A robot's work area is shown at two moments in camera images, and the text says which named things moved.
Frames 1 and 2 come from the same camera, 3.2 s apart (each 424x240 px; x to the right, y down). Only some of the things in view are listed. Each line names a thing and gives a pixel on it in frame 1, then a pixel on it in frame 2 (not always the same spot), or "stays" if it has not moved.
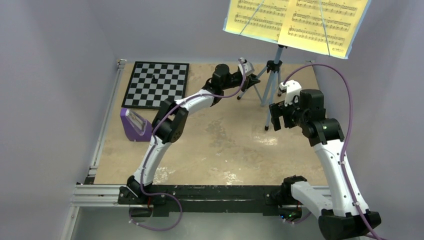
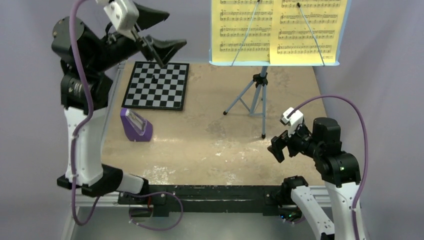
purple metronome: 131,132 stays
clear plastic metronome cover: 137,122 stays
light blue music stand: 266,76 → 260,79
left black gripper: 249,81 → 162,50
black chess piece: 154,80 stays
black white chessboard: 141,93 stays
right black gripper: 275,109 → 280,142
